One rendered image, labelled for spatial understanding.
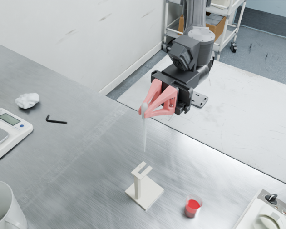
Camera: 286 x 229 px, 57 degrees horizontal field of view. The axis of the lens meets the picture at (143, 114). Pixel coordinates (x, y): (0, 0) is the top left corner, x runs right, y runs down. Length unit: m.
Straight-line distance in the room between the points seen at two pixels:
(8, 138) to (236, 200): 0.73
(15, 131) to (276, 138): 0.88
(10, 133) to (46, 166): 0.18
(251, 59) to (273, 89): 1.91
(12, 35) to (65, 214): 1.12
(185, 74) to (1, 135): 0.64
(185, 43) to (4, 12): 1.21
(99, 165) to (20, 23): 1.05
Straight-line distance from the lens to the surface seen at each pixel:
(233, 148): 0.92
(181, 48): 0.52
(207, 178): 0.84
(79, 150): 0.90
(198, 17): 0.73
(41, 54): 1.80
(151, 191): 0.78
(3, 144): 0.95
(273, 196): 0.78
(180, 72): 0.57
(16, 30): 1.66
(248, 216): 0.71
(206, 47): 0.57
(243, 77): 1.23
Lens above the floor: 1.60
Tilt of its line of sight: 45 degrees down
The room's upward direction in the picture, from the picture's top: straight up
